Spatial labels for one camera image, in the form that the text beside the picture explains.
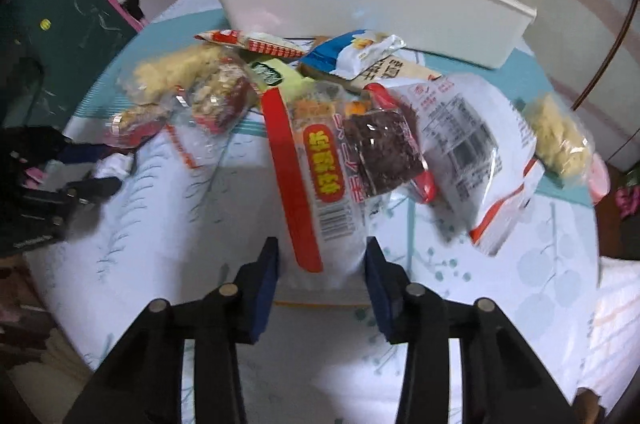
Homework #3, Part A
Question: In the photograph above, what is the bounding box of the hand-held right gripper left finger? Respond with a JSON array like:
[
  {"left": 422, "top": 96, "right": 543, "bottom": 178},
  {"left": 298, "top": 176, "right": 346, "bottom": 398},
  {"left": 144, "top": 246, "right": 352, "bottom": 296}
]
[{"left": 62, "top": 236, "right": 280, "bottom": 424}]

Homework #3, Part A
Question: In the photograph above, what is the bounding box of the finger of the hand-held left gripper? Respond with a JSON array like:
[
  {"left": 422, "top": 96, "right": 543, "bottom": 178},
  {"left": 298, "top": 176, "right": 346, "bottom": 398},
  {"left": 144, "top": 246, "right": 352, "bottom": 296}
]
[
  {"left": 52, "top": 141, "right": 110, "bottom": 165},
  {"left": 60, "top": 176, "right": 124, "bottom": 207}
]

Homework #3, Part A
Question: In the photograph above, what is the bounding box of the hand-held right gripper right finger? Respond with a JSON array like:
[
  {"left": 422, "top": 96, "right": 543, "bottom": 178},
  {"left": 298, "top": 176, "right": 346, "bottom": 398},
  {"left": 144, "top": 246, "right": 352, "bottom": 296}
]
[{"left": 364, "top": 236, "right": 581, "bottom": 424}]

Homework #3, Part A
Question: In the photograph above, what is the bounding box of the small nut snack packet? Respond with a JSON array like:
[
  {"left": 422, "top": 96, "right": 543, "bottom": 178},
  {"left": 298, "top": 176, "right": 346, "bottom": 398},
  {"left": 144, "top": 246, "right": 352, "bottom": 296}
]
[{"left": 104, "top": 102, "right": 173, "bottom": 151}]

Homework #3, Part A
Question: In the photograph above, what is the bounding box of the large red white snack bag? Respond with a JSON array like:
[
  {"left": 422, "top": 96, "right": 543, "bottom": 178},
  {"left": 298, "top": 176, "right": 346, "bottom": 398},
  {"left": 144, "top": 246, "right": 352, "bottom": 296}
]
[{"left": 261, "top": 84, "right": 373, "bottom": 292}]

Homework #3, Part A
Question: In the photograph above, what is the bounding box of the yellow crisp snack packet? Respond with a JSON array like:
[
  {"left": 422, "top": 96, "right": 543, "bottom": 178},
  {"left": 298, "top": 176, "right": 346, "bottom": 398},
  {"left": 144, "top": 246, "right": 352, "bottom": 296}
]
[
  {"left": 521, "top": 92, "right": 595, "bottom": 191},
  {"left": 119, "top": 45, "right": 228, "bottom": 105}
]

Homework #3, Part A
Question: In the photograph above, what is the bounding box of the clear nut bar packet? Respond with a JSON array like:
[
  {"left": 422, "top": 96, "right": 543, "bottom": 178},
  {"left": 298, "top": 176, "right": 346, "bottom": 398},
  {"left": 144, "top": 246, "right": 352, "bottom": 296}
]
[{"left": 182, "top": 58, "right": 258, "bottom": 135}]

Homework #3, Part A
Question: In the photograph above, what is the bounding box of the red white snack packet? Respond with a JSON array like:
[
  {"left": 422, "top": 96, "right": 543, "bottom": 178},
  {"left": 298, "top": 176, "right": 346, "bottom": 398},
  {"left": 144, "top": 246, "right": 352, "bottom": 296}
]
[{"left": 194, "top": 28, "right": 307, "bottom": 60}]

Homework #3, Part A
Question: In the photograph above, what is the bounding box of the beige clear snack packet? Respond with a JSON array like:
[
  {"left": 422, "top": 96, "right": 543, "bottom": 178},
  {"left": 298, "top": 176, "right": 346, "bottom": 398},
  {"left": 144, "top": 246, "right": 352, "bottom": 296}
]
[{"left": 350, "top": 55, "right": 444, "bottom": 95}]

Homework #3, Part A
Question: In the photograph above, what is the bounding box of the dark brown cake packet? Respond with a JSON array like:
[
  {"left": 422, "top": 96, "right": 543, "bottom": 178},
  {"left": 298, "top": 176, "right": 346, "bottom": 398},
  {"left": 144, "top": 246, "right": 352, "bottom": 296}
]
[{"left": 341, "top": 82, "right": 437, "bottom": 205}]

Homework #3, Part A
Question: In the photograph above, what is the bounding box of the black chalkboard clamp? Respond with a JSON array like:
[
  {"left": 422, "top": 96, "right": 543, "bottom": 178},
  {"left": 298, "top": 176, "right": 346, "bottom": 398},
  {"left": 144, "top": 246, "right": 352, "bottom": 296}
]
[{"left": 122, "top": 0, "right": 147, "bottom": 27}]

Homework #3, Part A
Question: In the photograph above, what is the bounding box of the white bag with orange edge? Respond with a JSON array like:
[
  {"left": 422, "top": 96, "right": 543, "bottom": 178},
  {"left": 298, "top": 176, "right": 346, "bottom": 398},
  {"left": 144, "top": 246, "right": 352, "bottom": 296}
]
[{"left": 392, "top": 72, "right": 547, "bottom": 257}]

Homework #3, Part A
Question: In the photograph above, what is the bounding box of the green snack packet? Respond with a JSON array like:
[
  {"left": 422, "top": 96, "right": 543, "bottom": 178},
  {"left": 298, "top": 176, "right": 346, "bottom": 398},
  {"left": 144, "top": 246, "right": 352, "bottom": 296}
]
[{"left": 248, "top": 58, "right": 302, "bottom": 98}]

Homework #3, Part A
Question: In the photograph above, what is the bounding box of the white pink bedding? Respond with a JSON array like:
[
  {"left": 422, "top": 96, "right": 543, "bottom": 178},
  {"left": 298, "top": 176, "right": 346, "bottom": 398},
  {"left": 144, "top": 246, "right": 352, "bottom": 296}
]
[{"left": 579, "top": 256, "right": 640, "bottom": 411}]

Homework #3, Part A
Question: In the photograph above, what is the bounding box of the blue white snack packet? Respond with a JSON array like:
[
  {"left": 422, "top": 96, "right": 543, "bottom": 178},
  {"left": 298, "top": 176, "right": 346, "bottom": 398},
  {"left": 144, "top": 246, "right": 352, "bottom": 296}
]
[{"left": 299, "top": 30, "right": 407, "bottom": 80}]

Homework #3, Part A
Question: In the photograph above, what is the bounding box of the pink snack packet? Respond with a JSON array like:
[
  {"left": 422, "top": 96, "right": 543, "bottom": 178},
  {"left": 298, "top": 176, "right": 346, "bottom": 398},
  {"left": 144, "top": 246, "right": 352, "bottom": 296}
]
[{"left": 586, "top": 153, "right": 612, "bottom": 205}]

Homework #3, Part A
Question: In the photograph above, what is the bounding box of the green chalkboard with pink frame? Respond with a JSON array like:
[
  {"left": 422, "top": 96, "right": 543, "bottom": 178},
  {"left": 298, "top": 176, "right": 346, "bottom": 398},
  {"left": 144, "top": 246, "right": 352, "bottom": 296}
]
[{"left": 0, "top": 0, "right": 147, "bottom": 132}]

